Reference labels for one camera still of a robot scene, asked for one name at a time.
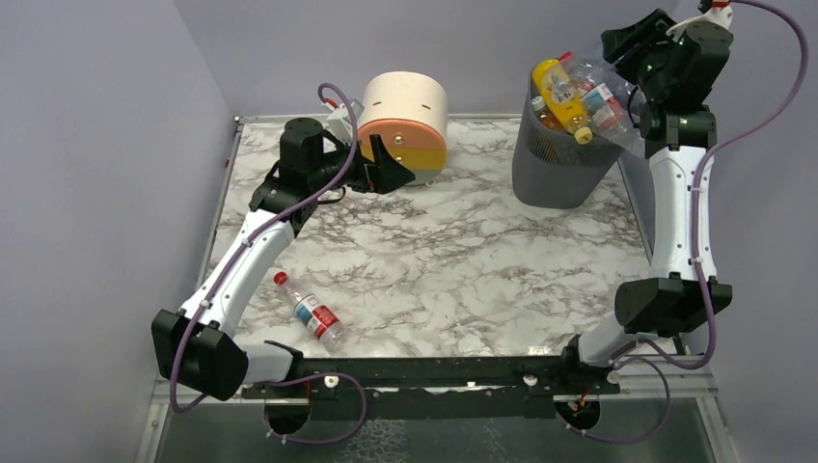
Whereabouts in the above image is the clear bottle blue label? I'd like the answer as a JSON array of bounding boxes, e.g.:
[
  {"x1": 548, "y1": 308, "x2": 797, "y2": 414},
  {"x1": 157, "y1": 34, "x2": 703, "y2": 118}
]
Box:
[{"x1": 561, "y1": 54, "x2": 643, "y2": 103}]

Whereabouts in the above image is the red cap bottle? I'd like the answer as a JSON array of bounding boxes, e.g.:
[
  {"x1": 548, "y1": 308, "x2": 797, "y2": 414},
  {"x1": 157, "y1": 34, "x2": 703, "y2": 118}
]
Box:
[
  {"x1": 559, "y1": 51, "x2": 574, "y2": 64},
  {"x1": 273, "y1": 271, "x2": 344, "y2": 352},
  {"x1": 581, "y1": 83, "x2": 630, "y2": 131}
]

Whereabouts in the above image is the yellow juice bottle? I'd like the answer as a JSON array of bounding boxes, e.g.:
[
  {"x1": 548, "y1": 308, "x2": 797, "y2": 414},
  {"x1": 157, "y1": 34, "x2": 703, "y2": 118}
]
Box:
[{"x1": 532, "y1": 59, "x2": 593, "y2": 145}]

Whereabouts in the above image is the orange drink bottle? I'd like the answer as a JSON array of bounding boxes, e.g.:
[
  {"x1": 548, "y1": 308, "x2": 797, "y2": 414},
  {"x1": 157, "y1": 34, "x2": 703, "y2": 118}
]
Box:
[{"x1": 531, "y1": 95, "x2": 565, "y2": 133}]

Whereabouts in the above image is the clear bottle white blue cap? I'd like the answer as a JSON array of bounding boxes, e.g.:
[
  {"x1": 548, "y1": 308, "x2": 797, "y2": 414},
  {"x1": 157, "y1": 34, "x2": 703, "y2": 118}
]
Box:
[{"x1": 592, "y1": 121, "x2": 645, "y2": 158}]

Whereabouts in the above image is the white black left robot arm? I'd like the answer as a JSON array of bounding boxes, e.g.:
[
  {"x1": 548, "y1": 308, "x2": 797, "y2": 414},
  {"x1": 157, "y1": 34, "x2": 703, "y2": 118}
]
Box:
[{"x1": 150, "y1": 118, "x2": 415, "y2": 411}]

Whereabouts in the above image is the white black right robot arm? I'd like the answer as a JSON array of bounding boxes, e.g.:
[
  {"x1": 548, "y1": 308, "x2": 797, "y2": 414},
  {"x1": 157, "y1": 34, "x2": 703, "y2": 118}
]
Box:
[{"x1": 562, "y1": 1, "x2": 733, "y2": 368}]

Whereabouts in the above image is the grey mesh waste bin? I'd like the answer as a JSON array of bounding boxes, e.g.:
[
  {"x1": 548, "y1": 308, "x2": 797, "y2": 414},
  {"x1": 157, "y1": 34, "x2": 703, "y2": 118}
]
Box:
[{"x1": 511, "y1": 82, "x2": 626, "y2": 209}]

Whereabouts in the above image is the cream pastel drawer cabinet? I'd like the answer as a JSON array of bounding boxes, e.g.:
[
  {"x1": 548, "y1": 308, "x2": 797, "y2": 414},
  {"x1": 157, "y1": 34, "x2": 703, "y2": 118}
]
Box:
[{"x1": 358, "y1": 70, "x2": 449, "y2": 186}]

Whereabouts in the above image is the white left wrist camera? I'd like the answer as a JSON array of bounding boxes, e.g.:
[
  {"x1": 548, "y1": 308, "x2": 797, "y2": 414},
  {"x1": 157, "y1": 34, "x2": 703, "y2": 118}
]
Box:
[{"x1": 323, "y1": 98, "x2": 363, "y2": 144}]

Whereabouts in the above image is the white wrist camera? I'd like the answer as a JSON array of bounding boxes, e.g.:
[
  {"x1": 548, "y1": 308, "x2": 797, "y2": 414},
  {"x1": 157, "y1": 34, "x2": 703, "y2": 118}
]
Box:
[
  {"x1": 323, "y1": 98, "x2": 363, "y2": 144},
  {"x1": 666, "y1": 0, "x2": 733, "y2": 41}
]

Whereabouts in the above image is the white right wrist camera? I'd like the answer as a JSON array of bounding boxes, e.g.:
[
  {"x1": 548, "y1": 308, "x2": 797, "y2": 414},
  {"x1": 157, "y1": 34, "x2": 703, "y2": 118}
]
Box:
[{"x1": 666, "y1": 0, "x2": 733, "y2": 41}]

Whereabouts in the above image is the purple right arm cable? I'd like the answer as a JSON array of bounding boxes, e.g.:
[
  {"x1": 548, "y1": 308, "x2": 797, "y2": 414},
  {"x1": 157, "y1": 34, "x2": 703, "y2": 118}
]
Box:
[{"x1": 554, "y1": 0, "x2": 810, "y2": 445}]

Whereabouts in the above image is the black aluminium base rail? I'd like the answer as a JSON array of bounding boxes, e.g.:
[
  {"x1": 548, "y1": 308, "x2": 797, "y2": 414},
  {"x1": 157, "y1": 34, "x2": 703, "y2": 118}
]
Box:
[{"x1": 150, "y1": 344, "x2": 720, "y2": 423}]

